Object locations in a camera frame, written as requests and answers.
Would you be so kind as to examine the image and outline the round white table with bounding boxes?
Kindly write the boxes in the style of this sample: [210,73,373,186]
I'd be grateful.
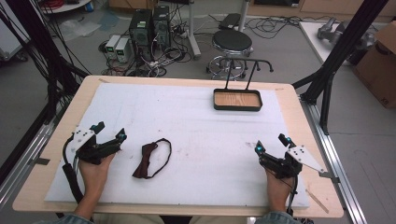
[39,0,93,15]

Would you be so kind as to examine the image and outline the person's right hand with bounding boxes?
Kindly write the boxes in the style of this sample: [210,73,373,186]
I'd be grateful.
[264,167,296,213]

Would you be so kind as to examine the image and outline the flat black device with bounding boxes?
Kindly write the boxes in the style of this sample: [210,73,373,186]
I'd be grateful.
[218,12,243,32]

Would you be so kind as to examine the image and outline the grey robot part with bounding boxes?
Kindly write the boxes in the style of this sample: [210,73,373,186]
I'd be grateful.
[317,17,347,45]

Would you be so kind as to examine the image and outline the clear plastic sheet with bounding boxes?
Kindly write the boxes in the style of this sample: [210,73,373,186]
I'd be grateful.
[58,18,103,42]

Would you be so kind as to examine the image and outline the white side table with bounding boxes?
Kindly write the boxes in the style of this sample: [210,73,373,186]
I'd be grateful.
[298,21,378,67]

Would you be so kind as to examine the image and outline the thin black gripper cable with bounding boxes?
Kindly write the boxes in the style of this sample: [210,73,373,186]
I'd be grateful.
[285,175,301,217]

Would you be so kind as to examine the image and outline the dark brown bow tie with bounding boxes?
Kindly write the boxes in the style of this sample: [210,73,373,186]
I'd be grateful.
[132,137,173,180]

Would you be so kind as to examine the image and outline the loose black floor cables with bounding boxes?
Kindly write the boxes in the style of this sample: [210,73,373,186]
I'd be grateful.
[245,14,334,40]

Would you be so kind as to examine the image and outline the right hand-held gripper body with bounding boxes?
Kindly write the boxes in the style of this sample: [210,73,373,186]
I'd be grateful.
[259,144,327,180]

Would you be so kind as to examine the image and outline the grey metal bracket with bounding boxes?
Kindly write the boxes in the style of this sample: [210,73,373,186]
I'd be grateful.
[318,170,341,184]

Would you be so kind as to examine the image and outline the person's left hand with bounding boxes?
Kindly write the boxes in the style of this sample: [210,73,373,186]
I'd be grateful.
[78,152,117,201]

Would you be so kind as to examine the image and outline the white foam mat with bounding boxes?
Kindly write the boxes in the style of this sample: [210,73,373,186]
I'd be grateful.
[44,82,311,209]

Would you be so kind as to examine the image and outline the white desk leg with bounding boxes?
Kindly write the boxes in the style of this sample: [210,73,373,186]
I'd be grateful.
[237,0,251,33]
[186,0,203,61]

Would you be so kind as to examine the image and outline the black metal frame post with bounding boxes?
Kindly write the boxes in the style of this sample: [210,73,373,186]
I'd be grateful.
[291,0,390,135]
[0,0,92,126]

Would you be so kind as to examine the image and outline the black hanger stand with tray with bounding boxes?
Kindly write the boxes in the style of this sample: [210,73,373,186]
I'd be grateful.
[213,57,275,112]

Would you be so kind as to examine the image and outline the aluminium rail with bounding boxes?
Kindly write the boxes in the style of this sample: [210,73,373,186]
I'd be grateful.
[0,119,61,207]
[299,95,369,224]

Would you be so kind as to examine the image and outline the black computer tower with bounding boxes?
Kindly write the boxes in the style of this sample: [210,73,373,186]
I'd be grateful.
[128,8,154,62]
[151,5,172,50]

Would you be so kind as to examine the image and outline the thin wooden stick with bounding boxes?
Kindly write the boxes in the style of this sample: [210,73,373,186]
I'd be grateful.
[304,189,331,215]

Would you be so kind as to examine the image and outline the black round stool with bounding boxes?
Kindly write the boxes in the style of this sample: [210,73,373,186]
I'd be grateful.
[205,29,255,81]

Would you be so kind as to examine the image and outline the white power supply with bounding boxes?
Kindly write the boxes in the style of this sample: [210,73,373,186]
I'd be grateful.
[105,35,121,60]
[115,36,132,64]

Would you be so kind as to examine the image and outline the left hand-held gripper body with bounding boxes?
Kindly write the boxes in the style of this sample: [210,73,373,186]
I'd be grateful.
[70,127,121,166]

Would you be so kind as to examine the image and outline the brown cardboard box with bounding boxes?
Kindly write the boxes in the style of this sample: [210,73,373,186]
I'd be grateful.
[352,21,396,110]

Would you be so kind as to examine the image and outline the black sleeved gripper cable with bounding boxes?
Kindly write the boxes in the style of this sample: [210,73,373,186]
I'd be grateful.
[62,133,86,204]

